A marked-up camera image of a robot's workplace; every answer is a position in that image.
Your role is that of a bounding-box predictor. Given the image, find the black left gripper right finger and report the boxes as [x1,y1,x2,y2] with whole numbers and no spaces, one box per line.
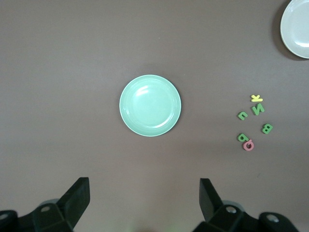
[193,178,300,232]

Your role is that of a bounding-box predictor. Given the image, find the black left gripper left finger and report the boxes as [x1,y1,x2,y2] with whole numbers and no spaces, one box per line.
[0,177,91,232]

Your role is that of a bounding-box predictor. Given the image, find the green foam letter B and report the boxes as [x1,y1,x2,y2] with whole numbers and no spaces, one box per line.
[261,123,274,135]

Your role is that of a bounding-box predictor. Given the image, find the green foam letter N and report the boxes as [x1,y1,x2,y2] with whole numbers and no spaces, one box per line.
[251,103,266,116]

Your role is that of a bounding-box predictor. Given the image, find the pink foam letter Q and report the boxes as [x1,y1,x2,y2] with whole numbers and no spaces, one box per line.
[242,139,255,152]

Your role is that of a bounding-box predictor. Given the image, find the mint green plate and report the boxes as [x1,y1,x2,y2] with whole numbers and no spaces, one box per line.
[119,74,182,138]

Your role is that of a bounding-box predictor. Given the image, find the brown table cover mat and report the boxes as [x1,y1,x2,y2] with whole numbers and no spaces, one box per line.
[0,0,309,232]

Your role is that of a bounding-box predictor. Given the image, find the beige plate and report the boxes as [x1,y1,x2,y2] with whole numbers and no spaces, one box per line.
[280,0,309,59]

